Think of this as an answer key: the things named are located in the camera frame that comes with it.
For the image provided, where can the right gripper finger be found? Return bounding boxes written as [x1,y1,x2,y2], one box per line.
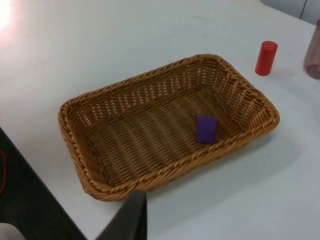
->
[96,190,148,240]

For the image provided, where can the pale brown wicker basket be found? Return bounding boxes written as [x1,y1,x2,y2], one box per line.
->
[57,52,280,202]

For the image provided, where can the purple triangular block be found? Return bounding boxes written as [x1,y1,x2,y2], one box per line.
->
[195,114,217,145]

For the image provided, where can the red cylinder block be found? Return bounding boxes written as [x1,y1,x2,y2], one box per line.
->
[254,40,278,76]

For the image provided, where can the clear cup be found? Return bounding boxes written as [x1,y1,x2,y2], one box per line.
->
[303,19,320,80]

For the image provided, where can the red cable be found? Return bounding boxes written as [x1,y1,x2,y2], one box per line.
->
[0,149,8,196]

